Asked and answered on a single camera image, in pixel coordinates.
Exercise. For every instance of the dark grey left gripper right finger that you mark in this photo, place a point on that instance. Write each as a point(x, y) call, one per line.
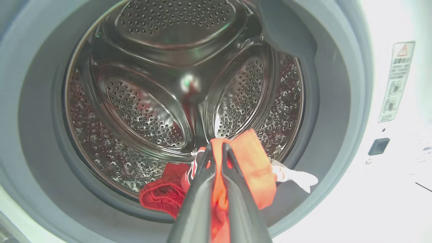
point(244, 219)

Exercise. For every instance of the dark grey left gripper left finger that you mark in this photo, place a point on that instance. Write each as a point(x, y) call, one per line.
point(195, 216)

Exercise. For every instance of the red white-striped garment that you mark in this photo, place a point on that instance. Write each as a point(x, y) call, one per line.
point(253, 162)

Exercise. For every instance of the steel perforated washing drum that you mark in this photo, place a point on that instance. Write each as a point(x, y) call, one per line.
point(145, 111)

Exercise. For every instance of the white washing machine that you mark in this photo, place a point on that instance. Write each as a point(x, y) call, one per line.
point(388, 202)

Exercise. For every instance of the grey rubber door seal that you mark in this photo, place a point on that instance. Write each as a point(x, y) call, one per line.
point(40, 135)

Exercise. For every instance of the grey warning sticker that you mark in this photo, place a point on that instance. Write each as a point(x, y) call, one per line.
point(396, 84)

